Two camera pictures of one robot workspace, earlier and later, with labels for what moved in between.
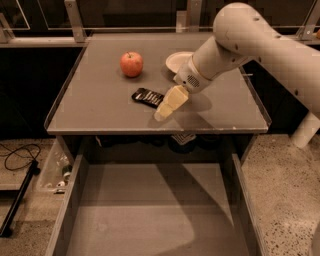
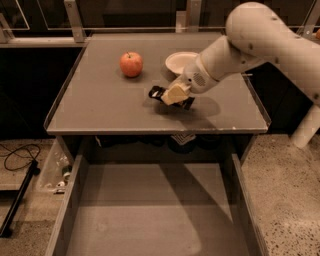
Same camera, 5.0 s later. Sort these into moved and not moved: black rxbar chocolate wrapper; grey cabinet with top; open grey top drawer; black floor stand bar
Moved: black rxbar chocolate wrapper
Not moved: black floor stand bar; grey cabinet with top; open grey top drawer
